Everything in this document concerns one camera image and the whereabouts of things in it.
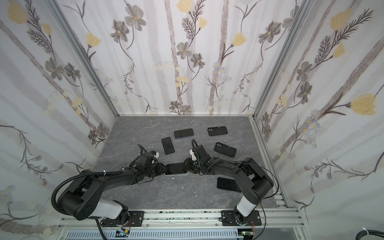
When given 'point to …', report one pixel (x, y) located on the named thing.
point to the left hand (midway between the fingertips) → (165, 166)
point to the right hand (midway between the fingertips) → (178, 164)
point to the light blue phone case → (163, 147)
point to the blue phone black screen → (168, 145)
